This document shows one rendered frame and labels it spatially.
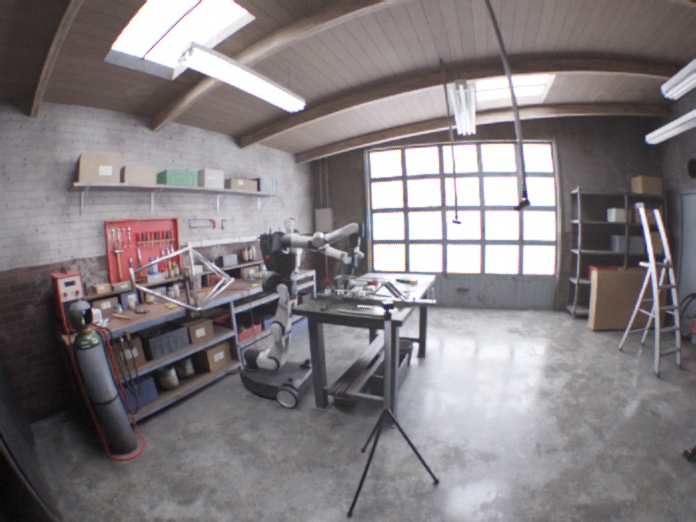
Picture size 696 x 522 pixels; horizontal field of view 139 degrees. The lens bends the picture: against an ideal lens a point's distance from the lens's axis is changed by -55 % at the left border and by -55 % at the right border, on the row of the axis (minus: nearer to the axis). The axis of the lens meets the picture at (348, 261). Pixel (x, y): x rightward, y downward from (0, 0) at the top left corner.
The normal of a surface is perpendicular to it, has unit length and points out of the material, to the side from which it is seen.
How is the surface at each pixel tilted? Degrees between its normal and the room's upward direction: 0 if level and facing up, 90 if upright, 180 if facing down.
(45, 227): 90
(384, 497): 0
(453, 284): 90
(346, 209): 90
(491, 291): 90
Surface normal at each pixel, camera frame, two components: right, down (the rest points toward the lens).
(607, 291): -0.40, -0.01
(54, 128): 0.91, 0.02
